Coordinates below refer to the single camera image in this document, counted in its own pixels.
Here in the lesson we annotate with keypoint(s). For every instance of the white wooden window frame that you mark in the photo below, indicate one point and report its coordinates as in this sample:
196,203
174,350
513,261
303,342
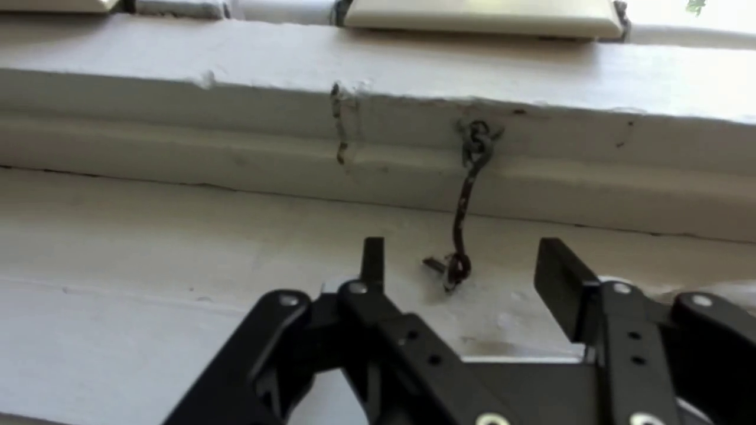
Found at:
692,32

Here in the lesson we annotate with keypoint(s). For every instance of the metal hook latch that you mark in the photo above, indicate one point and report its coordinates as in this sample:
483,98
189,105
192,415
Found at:
466,197

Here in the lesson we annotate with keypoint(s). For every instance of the beige light switch plate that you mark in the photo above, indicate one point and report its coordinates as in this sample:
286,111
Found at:
488,15

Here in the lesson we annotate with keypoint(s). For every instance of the beige power outlet adapter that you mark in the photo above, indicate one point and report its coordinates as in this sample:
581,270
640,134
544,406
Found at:
55,5

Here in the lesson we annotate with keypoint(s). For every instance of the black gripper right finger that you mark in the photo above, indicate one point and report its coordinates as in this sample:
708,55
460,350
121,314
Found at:
638,354

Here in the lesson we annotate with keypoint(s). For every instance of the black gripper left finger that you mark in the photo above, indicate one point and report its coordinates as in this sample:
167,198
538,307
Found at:
261,369

